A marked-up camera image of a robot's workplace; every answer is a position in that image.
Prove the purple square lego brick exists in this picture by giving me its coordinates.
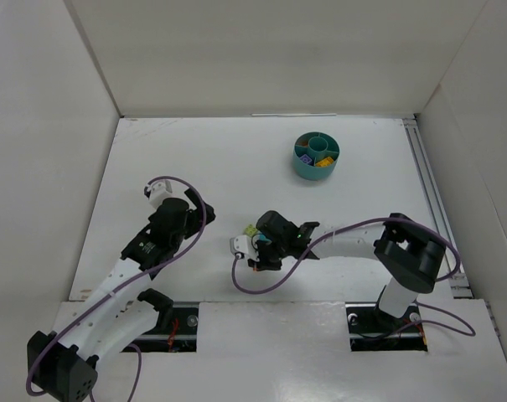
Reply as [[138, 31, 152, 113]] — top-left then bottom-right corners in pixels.
[[300, 155, 313, 165]]

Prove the yellow arched lego brick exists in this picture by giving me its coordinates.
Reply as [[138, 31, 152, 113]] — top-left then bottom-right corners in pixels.
[[315, 157, 334, 168]]

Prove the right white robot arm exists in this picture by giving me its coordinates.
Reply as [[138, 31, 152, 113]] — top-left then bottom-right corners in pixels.
[[231, 210, 451, 319]]

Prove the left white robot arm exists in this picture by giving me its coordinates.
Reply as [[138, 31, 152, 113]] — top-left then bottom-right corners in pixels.
[[26, 188, 215, 401]]

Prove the teal painted face lego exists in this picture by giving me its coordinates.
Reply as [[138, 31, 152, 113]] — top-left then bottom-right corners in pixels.
[[257, 234, 272, 244]]

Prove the light green lego brick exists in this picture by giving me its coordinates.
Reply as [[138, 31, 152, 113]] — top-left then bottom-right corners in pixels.
[[243, 224, 258, 237]]

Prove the teal round divided container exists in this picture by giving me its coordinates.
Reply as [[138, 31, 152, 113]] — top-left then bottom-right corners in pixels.
[[292, 131, 340, 181]]

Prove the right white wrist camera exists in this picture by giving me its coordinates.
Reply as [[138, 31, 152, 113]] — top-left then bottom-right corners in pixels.
[[230, 234, 257, 260]]

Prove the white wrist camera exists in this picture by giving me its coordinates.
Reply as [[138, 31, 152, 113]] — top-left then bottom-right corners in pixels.
[[230, 234, 257, 260], [143, 179, 173, 209]]

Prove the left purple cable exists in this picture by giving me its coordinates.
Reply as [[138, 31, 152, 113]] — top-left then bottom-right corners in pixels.
[[25, 175, 208, 402]]

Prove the purple cable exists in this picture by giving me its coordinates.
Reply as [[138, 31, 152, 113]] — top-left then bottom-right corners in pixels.
[[230, 215, 477, 338], [25, 175, 208, 402]]

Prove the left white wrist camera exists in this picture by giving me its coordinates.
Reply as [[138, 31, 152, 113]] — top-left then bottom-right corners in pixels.
[[143, 179, 173, 209]]

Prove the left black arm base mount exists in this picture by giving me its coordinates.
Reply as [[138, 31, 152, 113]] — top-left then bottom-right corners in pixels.
[[124, 289, 199, 353]]

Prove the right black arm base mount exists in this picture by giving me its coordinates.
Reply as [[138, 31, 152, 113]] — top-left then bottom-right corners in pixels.
[[345, 303, 428, 352]]

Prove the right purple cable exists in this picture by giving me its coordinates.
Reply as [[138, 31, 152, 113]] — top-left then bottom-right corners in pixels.
[[230, 215, 477, 338]]

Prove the aluminium rail right side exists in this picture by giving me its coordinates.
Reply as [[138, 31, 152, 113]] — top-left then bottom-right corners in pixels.
[[402, 118, 473, 299]]

